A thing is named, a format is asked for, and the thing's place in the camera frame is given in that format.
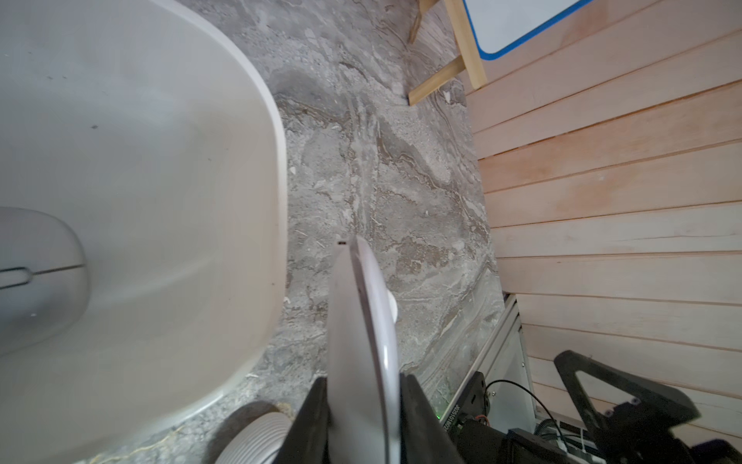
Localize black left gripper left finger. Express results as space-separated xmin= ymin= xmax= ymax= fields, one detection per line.
xmin=274 ymin=377 xmax=330 ymax=464

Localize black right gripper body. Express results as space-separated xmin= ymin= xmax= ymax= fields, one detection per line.
xmin=554 ymin=350 xmax=699 ymax=463

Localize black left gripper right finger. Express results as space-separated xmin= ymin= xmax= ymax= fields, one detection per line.
xmin=400 ymin=374 xmax=463 ymax=464

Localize white ribbed computer mouse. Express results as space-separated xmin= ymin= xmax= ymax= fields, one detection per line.
xmin=216 ymin=412 xmax=292 ymax=464

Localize white plastic storage box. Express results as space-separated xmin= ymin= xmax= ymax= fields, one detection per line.
xmin=1 ymin=1 xmax=287 ymax=463

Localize small wooden easel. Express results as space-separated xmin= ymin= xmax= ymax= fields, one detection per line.
xmin=407 ymin=0 xmax=489 ymax=106

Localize blue framed whiteboard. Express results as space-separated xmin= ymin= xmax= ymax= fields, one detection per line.
xmin=463 ymin=0 xmax=591 ymax=61

